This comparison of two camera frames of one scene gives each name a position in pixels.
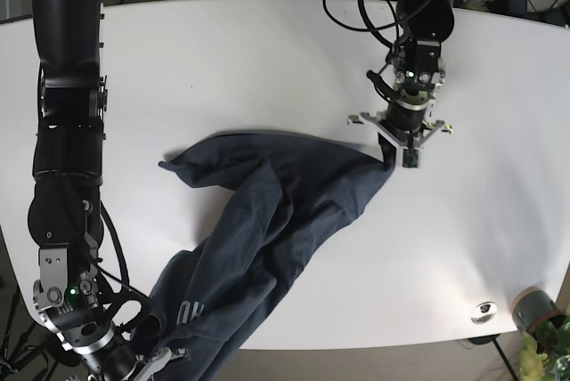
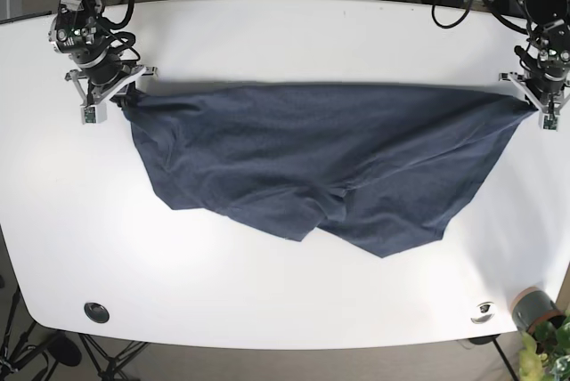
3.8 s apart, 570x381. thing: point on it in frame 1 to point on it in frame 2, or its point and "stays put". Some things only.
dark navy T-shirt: (266, 205) to (386, 167)
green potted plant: (545, 352) stays put
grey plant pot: (533, 305) stays put
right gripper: (415, 84) to (545, 65)
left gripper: (78, 313) to (109, 70)
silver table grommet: (484, 312) stays put
